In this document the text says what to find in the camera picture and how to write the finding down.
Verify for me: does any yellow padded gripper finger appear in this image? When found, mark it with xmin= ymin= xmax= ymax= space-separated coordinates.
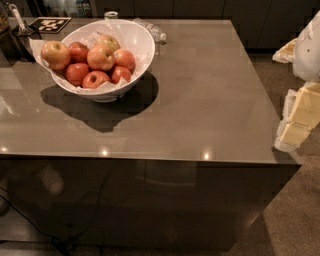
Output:
xmin=274 ymin=82 xmax=320 ymax=152
xmin=272 ymin=39 xmax=297 ymax=64

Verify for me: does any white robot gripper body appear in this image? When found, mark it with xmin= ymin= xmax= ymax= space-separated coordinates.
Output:
xmin=293 ymin=11 xmax=320 ymax=82

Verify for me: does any yellow-red apple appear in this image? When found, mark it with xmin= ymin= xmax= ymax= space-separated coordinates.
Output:
xmin=87 ymin=44 xmax=115 ymax=71
xmin=40 ymin=40 xmax=71 ymax=71

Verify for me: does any white ceramic bowl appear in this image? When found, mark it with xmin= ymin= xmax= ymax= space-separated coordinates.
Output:
xmin=50 ymin=18 xmax=156 ymax=103

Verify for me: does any red apple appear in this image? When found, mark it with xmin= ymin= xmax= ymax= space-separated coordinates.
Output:
xmin=110 ymin=66 xmax=131 ymax=84
xmin=69 ymin=42 xmax=89 ymax=63
xmin=65 ymin=63 xmax=90 ymax=86
xmin=114 ymin=49 xmax=136 ymax=71
xmin=82 ymin=71 xmax=110 ymax=89

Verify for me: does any red apple front right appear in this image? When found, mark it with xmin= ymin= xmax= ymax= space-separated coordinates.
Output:
xmin=110 ymin=66 xmax=131 ymax=84

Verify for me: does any green-yellow apple at back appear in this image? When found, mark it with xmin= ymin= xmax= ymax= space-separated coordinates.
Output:
xmin=96 ymin=34 xmax=121 ymax=51

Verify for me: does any red apple front centre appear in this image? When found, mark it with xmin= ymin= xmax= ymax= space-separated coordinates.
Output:
xmin=82 ymin=71 xmax=110 ymax=89

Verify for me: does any red apple back left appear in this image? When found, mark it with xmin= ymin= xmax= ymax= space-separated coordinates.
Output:
xmin=69 ymin=42 xmax=89 ymax=63

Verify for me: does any red apple front left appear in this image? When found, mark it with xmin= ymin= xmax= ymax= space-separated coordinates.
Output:
xmin=65 ymin=63 xmax=90 ymax=86

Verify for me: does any clear plastic water bottle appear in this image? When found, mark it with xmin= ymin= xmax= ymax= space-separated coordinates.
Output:
xmin=134 ymin=18 xmax=167 ymax=43

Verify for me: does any small glass jar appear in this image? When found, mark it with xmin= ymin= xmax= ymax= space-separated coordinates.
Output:
xmin=104 ymin=11 xmax=119 ymax=19

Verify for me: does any black white marker card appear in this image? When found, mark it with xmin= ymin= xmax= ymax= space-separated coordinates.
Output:
xmin=31 ymin=17 xmax=71 ymax=34

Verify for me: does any black spatula white handle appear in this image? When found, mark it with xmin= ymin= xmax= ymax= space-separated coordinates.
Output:
xmin=8 ymin=4 xmax=41 ymax=56

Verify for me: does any black floor cable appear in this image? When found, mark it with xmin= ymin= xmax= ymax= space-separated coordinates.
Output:
xmin=0 ymin=186 xmax=111 ymax=256

